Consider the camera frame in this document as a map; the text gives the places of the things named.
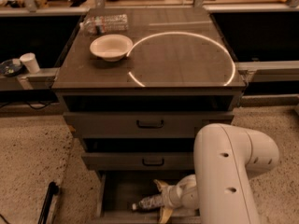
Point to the grey middle drawer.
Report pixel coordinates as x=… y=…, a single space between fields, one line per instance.
x=138 y=161

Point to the black floor cable bar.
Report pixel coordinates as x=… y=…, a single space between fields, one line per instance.
x=53 y=189

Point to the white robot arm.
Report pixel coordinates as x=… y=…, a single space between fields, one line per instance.
x=225 y=158

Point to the grey drawer cabinet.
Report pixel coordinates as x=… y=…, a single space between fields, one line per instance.
x=178 y=64

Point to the blue labelled plastic bottle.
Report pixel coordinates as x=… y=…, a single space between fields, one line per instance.
x=149 y=203

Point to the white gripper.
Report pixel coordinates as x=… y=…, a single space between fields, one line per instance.
x=169 y=195

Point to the grey top drawer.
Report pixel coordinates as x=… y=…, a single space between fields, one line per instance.
x=142 y=124

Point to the white paper cup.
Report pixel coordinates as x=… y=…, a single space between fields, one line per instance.
x=30 y=62

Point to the grey bottom drawer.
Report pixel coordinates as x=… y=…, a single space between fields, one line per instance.
x=120 y=189

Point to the grey drawer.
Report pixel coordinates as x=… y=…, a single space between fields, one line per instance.
x=142 y=124
x=120 y=189
x=138 y=161

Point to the white bowl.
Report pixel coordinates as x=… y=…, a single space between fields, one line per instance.
x=111 y=48

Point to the dark small plate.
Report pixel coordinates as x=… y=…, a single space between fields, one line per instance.
x=11 y=67

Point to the clear plastic water bottle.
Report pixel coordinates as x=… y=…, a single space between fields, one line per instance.
x=98 y=25

